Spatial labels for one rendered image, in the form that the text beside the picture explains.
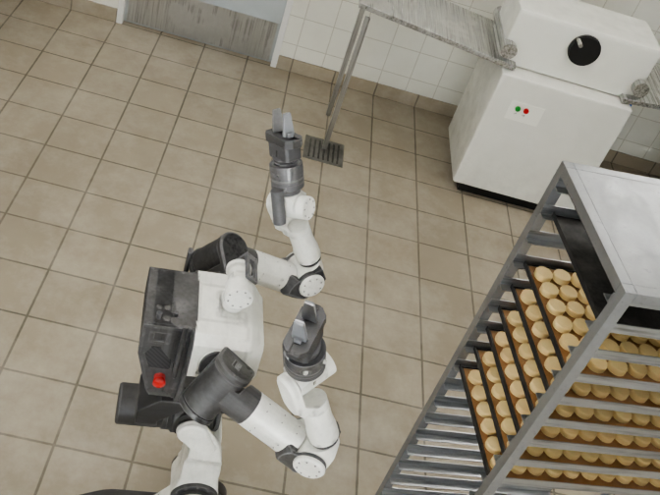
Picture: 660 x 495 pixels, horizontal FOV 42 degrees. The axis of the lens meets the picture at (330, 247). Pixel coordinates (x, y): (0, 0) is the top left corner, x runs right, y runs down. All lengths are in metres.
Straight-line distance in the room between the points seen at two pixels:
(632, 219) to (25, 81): 3.89
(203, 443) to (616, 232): 1.21
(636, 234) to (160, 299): 1.15
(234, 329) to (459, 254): 2.96
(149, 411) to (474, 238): 3.09
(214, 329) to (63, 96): 3.32
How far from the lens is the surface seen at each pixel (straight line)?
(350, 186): 5.05
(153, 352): 2.11
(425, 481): 3.22
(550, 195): 2.31
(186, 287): 2.14
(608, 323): 2.00
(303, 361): 1.72
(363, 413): 3.85
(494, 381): 2.58
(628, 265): 2.03
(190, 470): 2.59
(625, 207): 2.23
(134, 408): 2.37
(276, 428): 2.01
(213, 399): 1.97
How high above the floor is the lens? 2.87
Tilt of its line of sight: 39 degrees down
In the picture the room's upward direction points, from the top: 21 degrees clockwise
